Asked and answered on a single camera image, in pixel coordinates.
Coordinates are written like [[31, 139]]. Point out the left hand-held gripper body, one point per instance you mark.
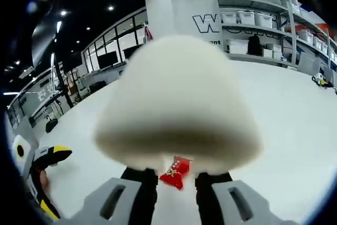
[[23, 154]]

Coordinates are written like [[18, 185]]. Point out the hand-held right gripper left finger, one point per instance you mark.
[[113, 201]]

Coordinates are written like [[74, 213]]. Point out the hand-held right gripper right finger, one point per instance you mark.
[[237, 201]]

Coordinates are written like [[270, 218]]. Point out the small red snack packet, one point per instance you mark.
[[175, 173]]

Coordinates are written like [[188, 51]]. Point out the white food tongs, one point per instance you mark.
[[179, 90]]

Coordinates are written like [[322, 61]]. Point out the person's left hand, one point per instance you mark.
[[43, 180]]

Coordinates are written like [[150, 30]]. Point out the black power adapter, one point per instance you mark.
[[51, 125]]

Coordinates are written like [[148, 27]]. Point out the black desktop monitor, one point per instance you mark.
[[106, 59], [131, 51]]

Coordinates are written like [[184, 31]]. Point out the black hanging banner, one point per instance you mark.
[[42, 43]]

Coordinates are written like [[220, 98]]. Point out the spare hand-held gripper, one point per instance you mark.
[[321, 80]]

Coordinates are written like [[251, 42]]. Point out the hanging bag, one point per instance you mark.
[[148, 33]]

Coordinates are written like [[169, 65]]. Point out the stack of white boxes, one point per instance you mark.
[[237, 46]]

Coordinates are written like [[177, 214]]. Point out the grey flat case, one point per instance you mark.
[[309, 63]]

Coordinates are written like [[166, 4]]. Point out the black bag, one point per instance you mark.
[[254, 45]]

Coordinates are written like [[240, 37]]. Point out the grey metal storage shelf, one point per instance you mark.
[[291, 38]]

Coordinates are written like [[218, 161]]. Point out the row of white storage bins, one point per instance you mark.
[[246, 17]]

